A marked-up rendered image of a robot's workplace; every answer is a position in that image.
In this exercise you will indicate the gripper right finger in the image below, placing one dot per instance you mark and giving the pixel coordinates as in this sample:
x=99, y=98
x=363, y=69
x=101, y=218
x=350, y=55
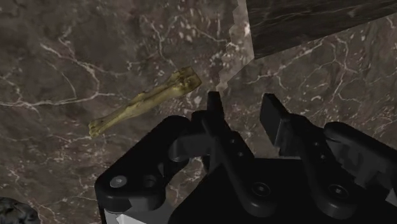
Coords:
x=297, y=136

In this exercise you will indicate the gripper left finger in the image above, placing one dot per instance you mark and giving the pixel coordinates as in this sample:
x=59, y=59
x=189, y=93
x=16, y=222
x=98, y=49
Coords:
x=228, y=145

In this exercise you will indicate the olive yellow bone-shaped object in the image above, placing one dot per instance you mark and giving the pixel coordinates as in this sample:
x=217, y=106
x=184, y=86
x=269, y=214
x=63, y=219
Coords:
x=149, y=100

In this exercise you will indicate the black lumpy object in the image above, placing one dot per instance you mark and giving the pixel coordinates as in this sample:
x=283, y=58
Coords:
x=14, y=214

